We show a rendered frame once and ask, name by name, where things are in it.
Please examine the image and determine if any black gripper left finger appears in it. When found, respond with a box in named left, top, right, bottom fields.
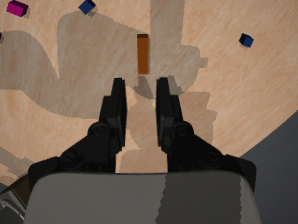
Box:
left=28, top=78, right=127, bottom=194

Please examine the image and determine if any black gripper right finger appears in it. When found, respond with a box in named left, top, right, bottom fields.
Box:
left=156, top=77, right=257, bottom=193

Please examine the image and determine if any orange rod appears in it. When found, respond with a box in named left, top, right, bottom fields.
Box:
left=137, top=34, right=148, bottom=74

